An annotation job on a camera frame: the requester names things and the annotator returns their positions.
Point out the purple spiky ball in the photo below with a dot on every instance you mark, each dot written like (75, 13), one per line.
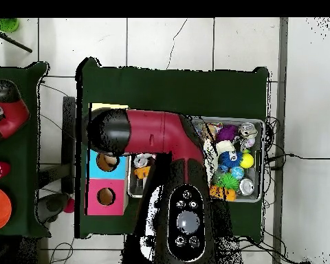
(227, 132)

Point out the silver mesh bin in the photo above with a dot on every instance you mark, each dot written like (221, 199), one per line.
(134, 189)

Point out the long orange toy brick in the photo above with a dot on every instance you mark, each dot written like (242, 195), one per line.
(228, 194)

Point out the silver toy robot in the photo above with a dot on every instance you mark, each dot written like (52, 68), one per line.
(141, 161)

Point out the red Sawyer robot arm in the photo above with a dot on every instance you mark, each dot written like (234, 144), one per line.
(154, 132)

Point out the grey rounded device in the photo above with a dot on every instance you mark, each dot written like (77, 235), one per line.
(52, 206)

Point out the green round object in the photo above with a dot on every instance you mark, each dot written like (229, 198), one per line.
(7, 24)

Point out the wooden box with three holes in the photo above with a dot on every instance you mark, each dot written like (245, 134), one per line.
(107, 209)

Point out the cream cloth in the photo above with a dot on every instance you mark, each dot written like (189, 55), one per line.
(222, 147)

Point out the black metal stand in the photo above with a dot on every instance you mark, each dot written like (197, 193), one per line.
(68, 123)

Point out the dark green table cloth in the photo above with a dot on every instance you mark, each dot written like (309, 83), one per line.
(24, 178)
(167, 93)

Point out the red rounded container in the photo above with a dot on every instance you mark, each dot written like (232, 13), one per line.
(11, 118)

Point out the black rod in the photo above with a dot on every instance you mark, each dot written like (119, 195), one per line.
(13, 42)

